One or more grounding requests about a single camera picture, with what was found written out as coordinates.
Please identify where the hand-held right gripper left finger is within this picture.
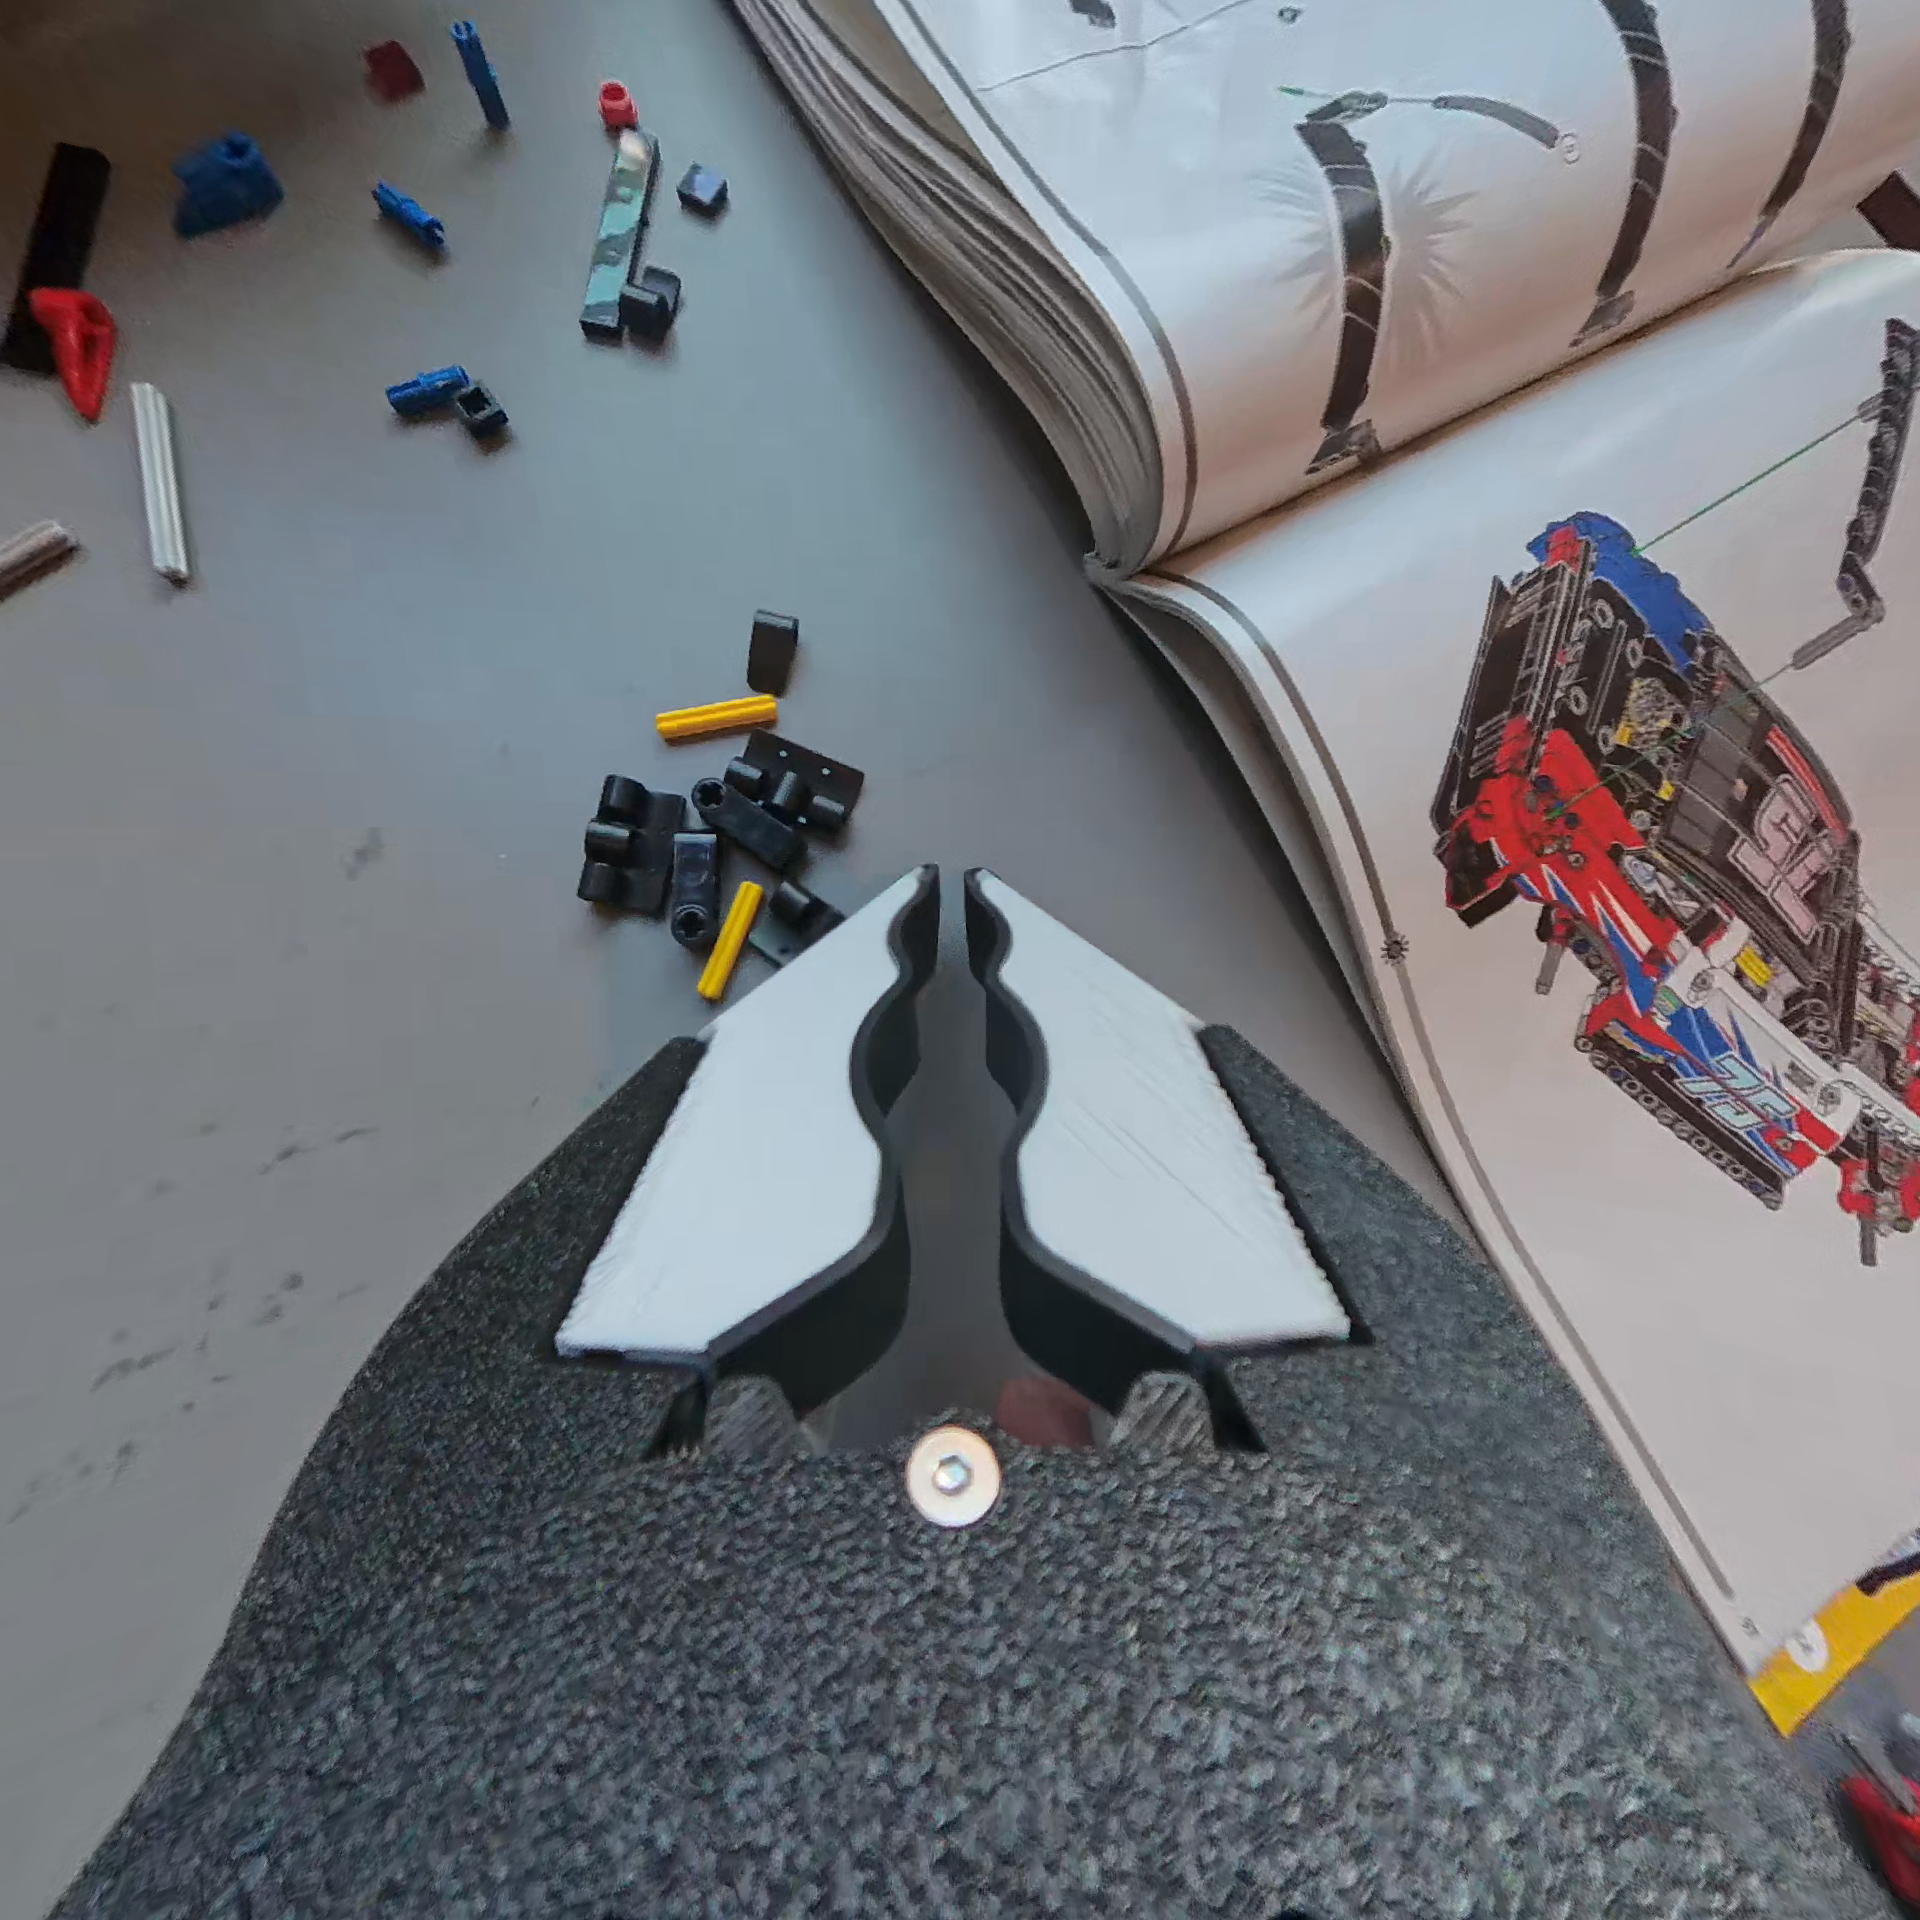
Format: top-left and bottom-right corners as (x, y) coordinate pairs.
(557, 863), (942, 1418)

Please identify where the long black tile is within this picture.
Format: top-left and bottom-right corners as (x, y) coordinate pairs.
(581, 127), (664, 345)

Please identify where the black hinge plate brick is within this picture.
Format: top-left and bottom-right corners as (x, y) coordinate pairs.
(747, 881), (846, 969)
(726, 728), (867, 838)

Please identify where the blue angled brick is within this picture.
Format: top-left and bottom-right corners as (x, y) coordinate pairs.
(173, 134), (283, 239)

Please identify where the long black beam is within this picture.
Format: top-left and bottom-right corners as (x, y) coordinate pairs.
(0, 141), (113, 377)

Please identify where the red wedge brick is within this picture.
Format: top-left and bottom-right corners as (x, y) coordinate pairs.
(29, 287), (120, 425)

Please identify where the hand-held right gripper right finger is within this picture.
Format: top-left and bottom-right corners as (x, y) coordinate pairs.
(966, 865), (1357, 1448)

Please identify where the grey desk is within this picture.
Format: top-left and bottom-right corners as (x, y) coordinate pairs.
(0, 0), (1920, 1920)

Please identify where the open instruction booklet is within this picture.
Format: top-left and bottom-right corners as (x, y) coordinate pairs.
(730, 0), (1920, 1738)

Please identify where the partly built toy car model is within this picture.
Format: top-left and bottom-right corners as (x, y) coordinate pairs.
(1838, 1709), (1920, 1898)

